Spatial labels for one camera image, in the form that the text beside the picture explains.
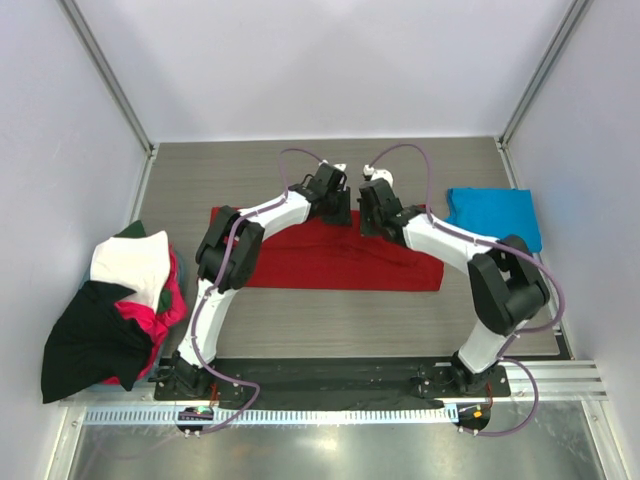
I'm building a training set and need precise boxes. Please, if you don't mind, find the red t shirt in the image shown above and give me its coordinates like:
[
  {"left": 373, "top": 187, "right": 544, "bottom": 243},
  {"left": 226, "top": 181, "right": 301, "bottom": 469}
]
[{"left": 208, "top": 204, "right": 446, "bottom": 293}]

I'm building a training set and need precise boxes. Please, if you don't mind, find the black t shirt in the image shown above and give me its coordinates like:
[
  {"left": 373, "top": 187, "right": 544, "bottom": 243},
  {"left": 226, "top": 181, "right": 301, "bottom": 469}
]
[{"left": 41, "top": 280, "right": 153, "bottom": 404}]

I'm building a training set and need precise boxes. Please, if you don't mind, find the white t shirt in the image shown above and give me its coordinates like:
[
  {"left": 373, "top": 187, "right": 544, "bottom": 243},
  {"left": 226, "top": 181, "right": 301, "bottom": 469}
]
[{"left": 89, "top": 231, "right": 171, "bottom": 311}]

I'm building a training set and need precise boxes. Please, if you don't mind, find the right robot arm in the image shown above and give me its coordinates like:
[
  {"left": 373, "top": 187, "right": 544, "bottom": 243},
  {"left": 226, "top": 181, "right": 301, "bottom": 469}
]
[{"left": 359, "top": 174, "right": 550, "bottom": 396}]

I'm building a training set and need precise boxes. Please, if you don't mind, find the right aluminium frame post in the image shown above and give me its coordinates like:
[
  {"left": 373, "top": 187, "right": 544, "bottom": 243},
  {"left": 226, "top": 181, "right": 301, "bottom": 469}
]
[{"left": 495, "top": 0, "right": 596, "bottom": 151}]

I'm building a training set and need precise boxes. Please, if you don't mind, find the left aluminium frame post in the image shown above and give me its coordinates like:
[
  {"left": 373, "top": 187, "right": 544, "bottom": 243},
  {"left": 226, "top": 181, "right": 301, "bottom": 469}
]
[{"left": 55, "top": 0, "right": 159, "bottom": 160}]

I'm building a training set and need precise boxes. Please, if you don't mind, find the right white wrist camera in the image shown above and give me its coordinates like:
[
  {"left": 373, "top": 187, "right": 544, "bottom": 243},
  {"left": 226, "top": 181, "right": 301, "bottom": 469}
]
[{"left": 362, "top": 165, "right": 394, "bottom": 187}]

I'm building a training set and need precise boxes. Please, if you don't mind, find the folded blue t shirt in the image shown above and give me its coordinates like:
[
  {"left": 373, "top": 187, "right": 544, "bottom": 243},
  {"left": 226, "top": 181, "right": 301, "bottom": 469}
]
[{"left": 446, "top": 187, "right": 543, "bottom": 253}]

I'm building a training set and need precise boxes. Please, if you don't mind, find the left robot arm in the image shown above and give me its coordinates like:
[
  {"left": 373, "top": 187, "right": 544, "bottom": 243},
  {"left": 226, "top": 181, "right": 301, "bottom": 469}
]
[{"left": 155, "top": 160, "right": 351, "bottom": 399}]

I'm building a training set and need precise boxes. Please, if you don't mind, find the slotted cable duct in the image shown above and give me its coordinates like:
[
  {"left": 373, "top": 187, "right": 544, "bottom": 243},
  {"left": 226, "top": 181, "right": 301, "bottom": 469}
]
[{"left": 84, "top": 404, "right": 459, "bottom": 427}]

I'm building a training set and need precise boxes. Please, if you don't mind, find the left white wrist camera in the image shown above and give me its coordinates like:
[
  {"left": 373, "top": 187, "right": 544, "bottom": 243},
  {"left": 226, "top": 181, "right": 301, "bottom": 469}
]
[{"left": 320, "top": 159, "right": 347, "bottom": 173}]

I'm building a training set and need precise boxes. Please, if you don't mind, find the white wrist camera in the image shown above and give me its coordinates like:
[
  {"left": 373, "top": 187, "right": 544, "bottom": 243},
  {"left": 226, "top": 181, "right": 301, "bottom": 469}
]
[
  {"left": 362, "top": 165, "right": 394, "bottom": 187},
  {"left": 320, "top": 159, "right": 347, "bottom": 173}
]

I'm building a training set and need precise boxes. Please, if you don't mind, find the aluminium frame post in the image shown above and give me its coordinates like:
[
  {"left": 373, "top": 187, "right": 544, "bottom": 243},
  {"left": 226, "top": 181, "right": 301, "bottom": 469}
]
[
  {"left": 55, "top": 0, "right": 159, "bottom": 160},
  {"left": 495, "top": 0, "right": 596, "bottom": 151}
]

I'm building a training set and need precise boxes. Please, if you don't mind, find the dark green t shirt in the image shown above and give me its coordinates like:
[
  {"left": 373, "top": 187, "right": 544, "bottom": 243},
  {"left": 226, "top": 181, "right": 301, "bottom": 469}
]
[{"left": 114, "top": 220, "right": 147, "bottom": 239}]

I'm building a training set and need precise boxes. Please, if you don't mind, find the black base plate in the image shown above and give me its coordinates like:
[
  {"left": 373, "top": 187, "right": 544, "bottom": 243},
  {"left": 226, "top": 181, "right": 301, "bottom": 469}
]
[{"left": 152, "top": 357, "right": 511, "bottom": 402}]

